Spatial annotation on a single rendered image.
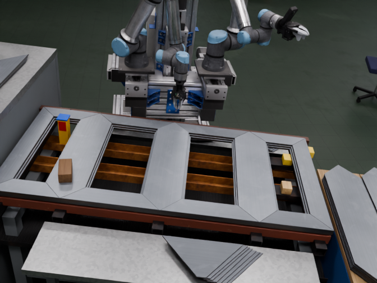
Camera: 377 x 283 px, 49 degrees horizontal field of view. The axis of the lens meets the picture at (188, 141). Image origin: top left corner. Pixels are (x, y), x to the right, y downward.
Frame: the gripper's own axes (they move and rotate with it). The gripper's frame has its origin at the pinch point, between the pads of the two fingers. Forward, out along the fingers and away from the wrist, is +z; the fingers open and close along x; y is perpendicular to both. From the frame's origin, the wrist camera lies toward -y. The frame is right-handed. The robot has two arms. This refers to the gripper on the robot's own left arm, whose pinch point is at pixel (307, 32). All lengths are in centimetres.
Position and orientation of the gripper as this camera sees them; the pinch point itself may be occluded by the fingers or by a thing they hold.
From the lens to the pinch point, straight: 227.6
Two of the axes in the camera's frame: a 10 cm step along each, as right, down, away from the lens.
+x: -8.5, 3.4, -4.1
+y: 0.1, 7.8, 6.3
